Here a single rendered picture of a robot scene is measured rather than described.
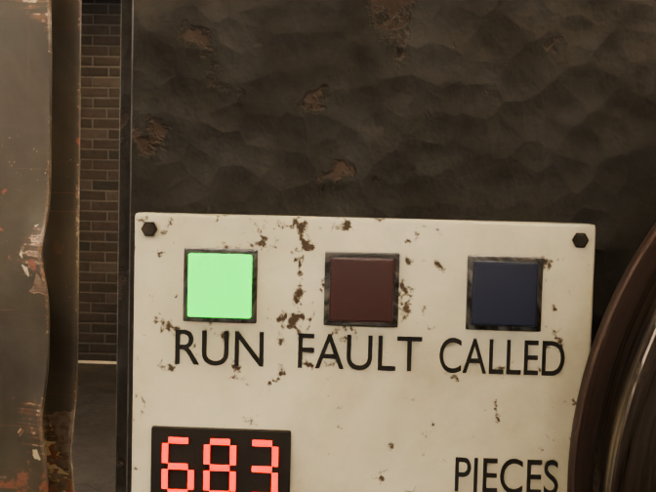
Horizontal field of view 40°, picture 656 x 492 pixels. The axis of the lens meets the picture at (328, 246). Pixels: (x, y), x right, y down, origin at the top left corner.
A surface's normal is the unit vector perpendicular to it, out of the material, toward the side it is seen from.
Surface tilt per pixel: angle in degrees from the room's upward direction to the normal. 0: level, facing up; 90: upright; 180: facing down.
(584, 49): 90
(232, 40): 90
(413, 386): 90
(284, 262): 90
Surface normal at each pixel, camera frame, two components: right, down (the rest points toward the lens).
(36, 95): -0.05, 0.05
